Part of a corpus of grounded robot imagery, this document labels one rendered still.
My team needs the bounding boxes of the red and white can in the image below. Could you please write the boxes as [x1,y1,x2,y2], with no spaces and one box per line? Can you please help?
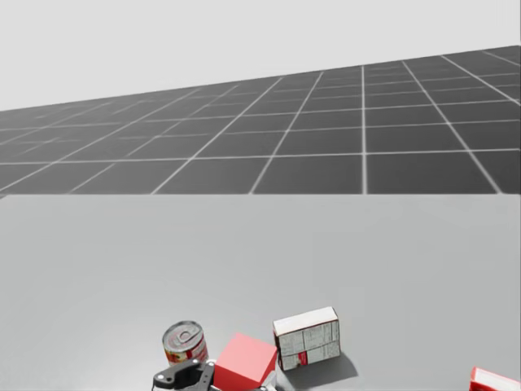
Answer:
[162,319,210,368]

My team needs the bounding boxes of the red and white carton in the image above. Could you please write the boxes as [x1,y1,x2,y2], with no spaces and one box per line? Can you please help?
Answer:
[272,305,341,372]

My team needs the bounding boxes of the pink cube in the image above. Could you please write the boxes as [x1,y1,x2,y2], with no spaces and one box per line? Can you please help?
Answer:
[212,332,278,391]

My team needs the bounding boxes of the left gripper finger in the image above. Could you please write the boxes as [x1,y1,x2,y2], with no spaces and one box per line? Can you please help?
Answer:
[257,368,278,391]
[152,358,217,391]

